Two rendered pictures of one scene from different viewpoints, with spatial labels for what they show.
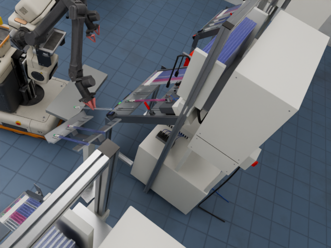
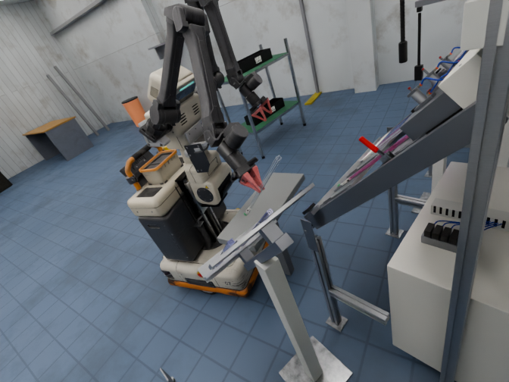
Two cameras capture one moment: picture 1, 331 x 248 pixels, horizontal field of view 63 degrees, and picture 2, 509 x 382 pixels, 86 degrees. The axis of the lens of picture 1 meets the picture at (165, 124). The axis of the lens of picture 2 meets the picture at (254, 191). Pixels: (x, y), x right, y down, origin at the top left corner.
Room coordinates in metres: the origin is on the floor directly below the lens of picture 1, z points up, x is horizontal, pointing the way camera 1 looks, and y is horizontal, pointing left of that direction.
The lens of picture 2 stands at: (0.39, -0.01, 1.47)
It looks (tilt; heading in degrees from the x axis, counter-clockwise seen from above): 32 degrees down; 41
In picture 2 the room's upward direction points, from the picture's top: 21 degrees counter-clockwise
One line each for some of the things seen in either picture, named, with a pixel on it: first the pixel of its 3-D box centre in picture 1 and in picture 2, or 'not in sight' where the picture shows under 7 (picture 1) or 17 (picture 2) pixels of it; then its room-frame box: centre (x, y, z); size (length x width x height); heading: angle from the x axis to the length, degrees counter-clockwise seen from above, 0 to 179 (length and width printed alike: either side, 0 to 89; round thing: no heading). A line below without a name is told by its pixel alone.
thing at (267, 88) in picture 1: (241, 149); not in sight; (1.23, -0.60, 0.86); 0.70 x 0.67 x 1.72; 165
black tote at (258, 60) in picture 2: not in sight; (250, 61); (3.28, 1.87, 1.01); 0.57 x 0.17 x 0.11; 165
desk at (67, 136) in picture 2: not in sight; (58, 139); (3.18, 7.90, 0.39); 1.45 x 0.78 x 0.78; 88
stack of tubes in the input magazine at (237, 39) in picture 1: (220, 56); not in sight; (1.28, -0.14, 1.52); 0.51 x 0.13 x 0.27; 165
